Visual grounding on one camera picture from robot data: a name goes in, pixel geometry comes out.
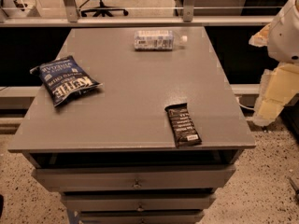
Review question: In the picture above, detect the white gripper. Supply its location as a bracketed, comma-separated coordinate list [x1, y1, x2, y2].
[249, 0, 299, 126]

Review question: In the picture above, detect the dark rxbar chocolate bar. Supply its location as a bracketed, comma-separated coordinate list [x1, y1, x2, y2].
[164, 103, 202, 147]

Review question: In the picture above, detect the clear plastic water bottle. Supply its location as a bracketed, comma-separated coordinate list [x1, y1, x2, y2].
[134, 30, 188, 51]

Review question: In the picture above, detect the top grey drawer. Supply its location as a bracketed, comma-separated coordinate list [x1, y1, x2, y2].
[32, 164, 235, 192]

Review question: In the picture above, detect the grey drawer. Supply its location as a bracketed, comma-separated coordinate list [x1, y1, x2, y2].
[32, 164, 235, 192]
[79, 210, 204, 224]
[62, 193, 216, 212]

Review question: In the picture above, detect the grey drawer cabinet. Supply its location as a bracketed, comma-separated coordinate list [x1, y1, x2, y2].
[7, 26, 257, 224]

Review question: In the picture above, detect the blue Kettle chips bag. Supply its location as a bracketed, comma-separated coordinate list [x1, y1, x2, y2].
[30, 56, 100, 106]

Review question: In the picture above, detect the middle grey drawer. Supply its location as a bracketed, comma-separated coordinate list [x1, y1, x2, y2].
[62, 193, 216, 212]

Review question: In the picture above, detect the bottom grey drawer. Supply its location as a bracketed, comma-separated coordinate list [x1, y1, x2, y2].
[79, 210, 204, 224]

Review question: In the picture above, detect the white cable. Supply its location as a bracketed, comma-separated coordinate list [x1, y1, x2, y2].
[236, 96, 256, 112]

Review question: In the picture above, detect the metal railing frame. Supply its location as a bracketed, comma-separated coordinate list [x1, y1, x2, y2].
[1, 0, 287, 27]

